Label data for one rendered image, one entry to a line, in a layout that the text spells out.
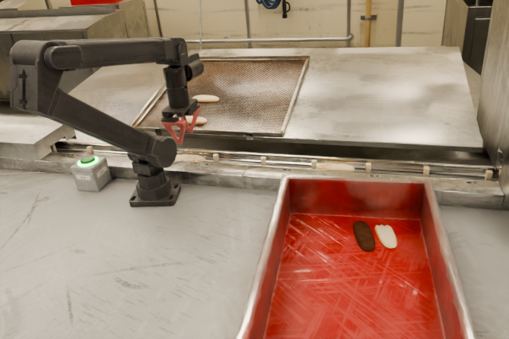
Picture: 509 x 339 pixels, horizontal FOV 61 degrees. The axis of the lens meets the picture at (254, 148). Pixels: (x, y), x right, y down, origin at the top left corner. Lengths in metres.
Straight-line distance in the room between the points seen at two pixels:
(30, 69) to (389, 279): 0.75
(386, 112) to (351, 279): 0.62
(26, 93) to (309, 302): 0.63
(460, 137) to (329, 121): 0.36
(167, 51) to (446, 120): 0.79
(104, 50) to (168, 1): 4.39
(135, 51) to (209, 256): 0.48
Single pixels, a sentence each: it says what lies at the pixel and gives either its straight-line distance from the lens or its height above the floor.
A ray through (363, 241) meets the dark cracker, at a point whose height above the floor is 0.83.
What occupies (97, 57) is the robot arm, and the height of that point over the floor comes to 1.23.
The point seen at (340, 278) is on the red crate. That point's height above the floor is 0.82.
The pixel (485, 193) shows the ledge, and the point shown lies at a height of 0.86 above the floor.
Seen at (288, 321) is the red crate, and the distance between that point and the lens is 0.81.
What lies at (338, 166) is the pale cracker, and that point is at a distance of 1.15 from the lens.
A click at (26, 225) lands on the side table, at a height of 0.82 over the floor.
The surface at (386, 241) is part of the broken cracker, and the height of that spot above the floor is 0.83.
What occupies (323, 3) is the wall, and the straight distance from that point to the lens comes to 4.81.
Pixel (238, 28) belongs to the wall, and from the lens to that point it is 5.07.
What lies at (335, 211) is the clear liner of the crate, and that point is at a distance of 1.02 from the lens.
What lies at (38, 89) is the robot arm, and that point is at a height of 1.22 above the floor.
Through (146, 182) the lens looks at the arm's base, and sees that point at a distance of 1.12.
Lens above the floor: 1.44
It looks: 27 degrees down
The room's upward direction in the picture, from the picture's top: 5 degrees counter-clockwise
